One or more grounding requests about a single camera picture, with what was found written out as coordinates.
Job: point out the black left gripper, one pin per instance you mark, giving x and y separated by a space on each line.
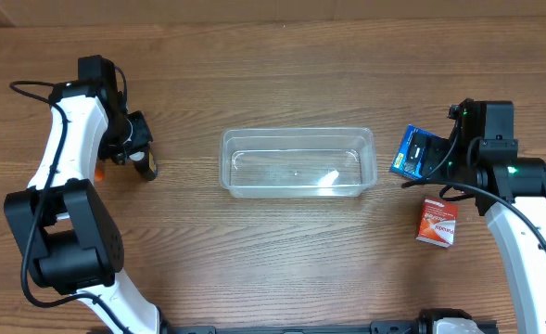
139 136

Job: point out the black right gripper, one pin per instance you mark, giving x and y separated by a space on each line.
434 145

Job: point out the blue medicine box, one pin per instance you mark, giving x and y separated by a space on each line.
397 164

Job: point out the dark bottle with white cap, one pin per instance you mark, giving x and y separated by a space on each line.
147 166

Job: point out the orange tube with white cap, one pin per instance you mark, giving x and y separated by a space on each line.
99 175

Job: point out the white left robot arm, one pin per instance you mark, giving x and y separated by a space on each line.
71 247

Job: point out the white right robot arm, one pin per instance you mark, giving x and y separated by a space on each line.
509 192

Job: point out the clear plastic container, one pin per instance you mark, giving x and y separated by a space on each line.
291 163

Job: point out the red and white medicine box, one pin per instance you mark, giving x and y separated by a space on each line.
438 222

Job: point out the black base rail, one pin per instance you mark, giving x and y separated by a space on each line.
436 320

